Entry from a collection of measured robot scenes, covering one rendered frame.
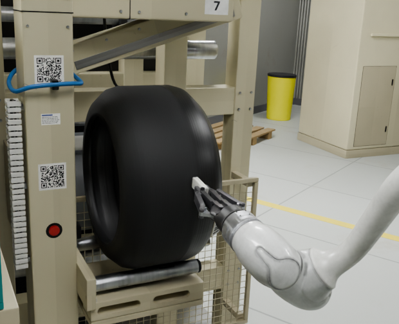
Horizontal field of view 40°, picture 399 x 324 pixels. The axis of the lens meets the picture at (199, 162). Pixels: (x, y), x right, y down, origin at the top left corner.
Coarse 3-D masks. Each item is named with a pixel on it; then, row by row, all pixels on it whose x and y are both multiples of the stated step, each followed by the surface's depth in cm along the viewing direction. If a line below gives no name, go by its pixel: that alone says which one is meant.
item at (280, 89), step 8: (272, 80) 843; (280, 80) 837; (288, 80) 837; (272, 88) 846; (280, 88) 840; (288, 88) 842; (272, 96) 850; (280, 96) 844; (288, 96) 847; (272, 104) 853; (280, 104) 848; (288, 104) 851; (272, 112) 857; (280, 112) 852; (288, 112) 857; (280, 120) 856
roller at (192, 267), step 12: (168, 264) 167; (180, 264) 168; (192, 264) 170; (96, 276) 158; (108, 276) 159; (120, 276) 160; (132, 276) 161; (144, 276) 163; (156, 276) 164; (168, 276) 166; (96, 288) 156; (108, 288) 158
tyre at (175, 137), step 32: (128, 96) 154; (160, 96) 157; (96, 128) 184; (128, 128) 147; (160, 128) 148; (192, 128) 152; (96, 160) 190; (128, 160) 144; (160, 160) 144; (192, 160) 148; (96, 192) 189; (128, 192) 144; (160, 192) 144; (192, 192) 148; (96, 224) 177; (128, 224) 147; (160, 224) 147; (192, 224) 152; (128, 256) 155; (160, 256) 156
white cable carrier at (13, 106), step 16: (16, 112) 146; (16, 128) 143; (16, 144) 144; (16, 160) 148; (16, 176) 147; (16, 192) 148; (16, 208) 149; (16, 224) 150; (16, 240) 151; (16, 256) 153
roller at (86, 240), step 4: (92, 236) 185; (80, 240) 182; (84, 240) 182; (88, 240) 183; (92, 240) 183; (96, 240) 184; (80, 244) 181; (84, 244) 182; (88, 244) 183; (92, 244) 183; (96, 244) 184; (80, 248) 182; (84, 248) 182; (88, 248) 183; (92, 248) 184; (96, 248) 185
